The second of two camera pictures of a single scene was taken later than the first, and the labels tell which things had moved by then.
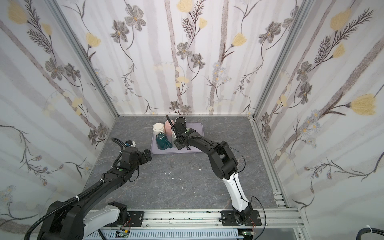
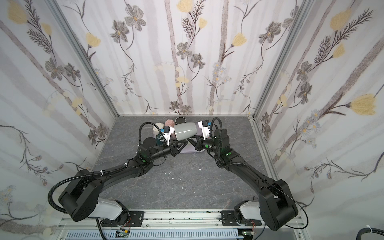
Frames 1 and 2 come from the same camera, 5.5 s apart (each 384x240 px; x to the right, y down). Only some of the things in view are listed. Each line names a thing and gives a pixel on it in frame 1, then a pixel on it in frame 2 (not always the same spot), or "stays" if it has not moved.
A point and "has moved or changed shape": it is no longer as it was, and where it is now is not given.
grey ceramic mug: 173,138 has moved or changed shape
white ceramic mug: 158,127 stays
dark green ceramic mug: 162,142 stays
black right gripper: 180,135 to 199,144
